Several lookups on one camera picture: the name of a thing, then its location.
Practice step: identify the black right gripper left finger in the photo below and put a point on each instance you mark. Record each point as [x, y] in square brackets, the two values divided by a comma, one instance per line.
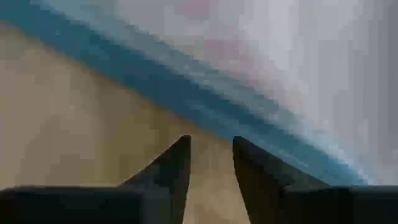
[124, 205]

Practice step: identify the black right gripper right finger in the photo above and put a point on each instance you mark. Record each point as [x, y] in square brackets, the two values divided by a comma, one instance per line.
[295, 205]

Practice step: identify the white mesh bag blue trim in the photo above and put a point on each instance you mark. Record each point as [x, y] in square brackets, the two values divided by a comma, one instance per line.
[280, 77]

